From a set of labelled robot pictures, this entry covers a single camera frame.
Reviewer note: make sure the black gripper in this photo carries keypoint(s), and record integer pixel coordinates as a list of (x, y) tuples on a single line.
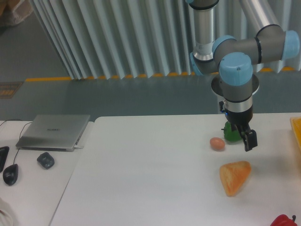
[(239, 114)]

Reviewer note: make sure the brown egg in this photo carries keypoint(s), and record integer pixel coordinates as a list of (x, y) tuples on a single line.
[(217, 143)]

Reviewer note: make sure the triangular orange bread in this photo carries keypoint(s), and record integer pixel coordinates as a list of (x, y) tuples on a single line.
[(233, 176)]

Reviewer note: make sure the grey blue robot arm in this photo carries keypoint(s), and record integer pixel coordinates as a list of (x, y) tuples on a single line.
[(234, 59)]

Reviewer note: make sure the green bell pepper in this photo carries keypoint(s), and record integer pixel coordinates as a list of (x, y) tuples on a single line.
[(229, 135)]

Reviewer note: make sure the red bell pepper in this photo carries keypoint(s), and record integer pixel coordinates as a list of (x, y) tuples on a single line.
[(284, 220)]

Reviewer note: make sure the white folding partition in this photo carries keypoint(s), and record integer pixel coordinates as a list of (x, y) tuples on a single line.
[(141, 38)]

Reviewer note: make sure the silver laptop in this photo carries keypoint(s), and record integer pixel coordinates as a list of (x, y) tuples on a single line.
[(54, 132)]

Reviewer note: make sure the black earbuds case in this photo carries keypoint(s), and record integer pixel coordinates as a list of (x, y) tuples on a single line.
[(46, 160)]

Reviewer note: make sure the black computer mouse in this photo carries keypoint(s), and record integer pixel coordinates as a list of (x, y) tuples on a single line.
[(10, 174)]

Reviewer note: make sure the black flat device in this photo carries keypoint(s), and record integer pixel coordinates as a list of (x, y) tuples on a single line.
[(3, 156)]

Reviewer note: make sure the white cloth bag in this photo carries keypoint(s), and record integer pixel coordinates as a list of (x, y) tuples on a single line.
[(7, 216)]

